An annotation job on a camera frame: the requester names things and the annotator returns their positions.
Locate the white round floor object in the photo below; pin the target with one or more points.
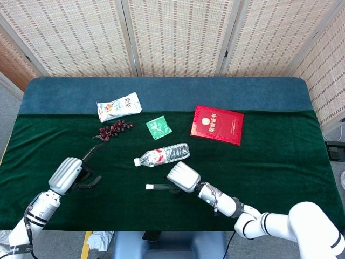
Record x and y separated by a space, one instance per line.
343 180

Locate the blue table cover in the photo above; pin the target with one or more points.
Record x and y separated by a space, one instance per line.
175 91

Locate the clear glass tube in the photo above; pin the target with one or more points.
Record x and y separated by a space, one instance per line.
161 186

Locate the dark red grape bunch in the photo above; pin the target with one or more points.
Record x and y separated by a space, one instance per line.
116 129

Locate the woven folding screen panel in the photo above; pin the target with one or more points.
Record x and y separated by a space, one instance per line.
180 35
13 64
75 35
275 35
326 81

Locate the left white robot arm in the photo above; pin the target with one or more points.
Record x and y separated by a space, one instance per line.
40 210

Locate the white snack bag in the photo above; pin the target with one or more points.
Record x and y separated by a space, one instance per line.
118 106

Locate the green foil sachet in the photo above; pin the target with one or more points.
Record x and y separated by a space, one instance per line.
159 127

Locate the black screen hinge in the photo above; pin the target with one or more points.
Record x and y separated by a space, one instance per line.
27 57
226 53

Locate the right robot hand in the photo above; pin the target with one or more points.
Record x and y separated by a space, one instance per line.
184 176

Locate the red certificate book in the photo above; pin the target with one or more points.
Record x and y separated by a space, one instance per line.
218 124

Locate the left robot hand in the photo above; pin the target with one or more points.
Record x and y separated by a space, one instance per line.
64 175

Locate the white rubber stopper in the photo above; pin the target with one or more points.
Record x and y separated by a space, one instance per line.
149 186

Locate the green velvet cloth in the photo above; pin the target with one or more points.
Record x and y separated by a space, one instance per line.
134 210

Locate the clear plastic water bottle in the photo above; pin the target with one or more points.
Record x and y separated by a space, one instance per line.
167 155

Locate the white shoe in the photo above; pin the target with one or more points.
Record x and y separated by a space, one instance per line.
3 236

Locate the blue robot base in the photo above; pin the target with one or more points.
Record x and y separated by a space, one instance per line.
175 248

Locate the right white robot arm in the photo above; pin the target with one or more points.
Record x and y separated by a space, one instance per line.
269 221

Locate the black floor box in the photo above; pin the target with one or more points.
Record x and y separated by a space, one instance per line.
335 151

